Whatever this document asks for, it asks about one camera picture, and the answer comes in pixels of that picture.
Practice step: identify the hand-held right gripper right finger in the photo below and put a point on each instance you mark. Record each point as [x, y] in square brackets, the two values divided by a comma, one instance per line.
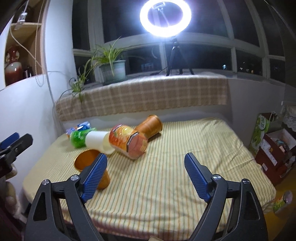
[196, 176]

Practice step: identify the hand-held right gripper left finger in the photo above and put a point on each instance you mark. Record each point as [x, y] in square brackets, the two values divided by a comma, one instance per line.
[94, 176]

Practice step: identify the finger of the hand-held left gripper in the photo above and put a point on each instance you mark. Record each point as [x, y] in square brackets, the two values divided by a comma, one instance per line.
[9, 139]
[19, 144]

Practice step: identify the white plastic cup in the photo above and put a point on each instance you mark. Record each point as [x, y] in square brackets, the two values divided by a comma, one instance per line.
[97, 140]

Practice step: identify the green printed cup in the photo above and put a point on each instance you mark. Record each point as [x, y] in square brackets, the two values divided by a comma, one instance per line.
[78, 139]

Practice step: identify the orange printed paper cup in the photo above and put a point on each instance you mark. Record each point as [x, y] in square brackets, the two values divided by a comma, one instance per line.
[122, 139]

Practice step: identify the fruit printed cup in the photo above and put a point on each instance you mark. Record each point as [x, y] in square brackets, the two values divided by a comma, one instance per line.
[281, 202]

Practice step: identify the striped yellow bed sheet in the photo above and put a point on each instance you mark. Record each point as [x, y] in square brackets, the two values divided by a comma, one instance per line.
[150, 185]

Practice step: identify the blue snack packet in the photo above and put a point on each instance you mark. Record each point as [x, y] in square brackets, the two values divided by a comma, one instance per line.
[77, 128]

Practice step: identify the dark small bottle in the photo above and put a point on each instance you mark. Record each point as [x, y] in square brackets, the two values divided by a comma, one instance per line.
[27, 70]

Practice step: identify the red ceramic vase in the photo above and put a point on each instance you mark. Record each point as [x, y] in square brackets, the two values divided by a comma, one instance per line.
[12, 67]

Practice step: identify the red cardboard box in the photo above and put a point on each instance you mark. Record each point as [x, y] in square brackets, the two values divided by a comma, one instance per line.
[268, 160]

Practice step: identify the green paper bag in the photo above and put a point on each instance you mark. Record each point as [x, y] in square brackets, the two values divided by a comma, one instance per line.
[259, 134]

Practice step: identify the checkered beige cloth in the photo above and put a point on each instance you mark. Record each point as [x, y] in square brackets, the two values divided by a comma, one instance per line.
[150, 95]

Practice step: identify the potted spider plant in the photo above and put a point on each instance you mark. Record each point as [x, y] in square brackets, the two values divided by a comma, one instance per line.
[113, 70]

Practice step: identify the white lace cloth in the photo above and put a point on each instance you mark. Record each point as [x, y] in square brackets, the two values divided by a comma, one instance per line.
[290, 115]

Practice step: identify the black tripod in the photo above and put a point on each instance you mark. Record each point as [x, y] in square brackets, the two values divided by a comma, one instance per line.
[174, 58]

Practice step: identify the wooden wall shelf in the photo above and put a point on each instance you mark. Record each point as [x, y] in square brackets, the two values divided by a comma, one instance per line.
[38, 41]

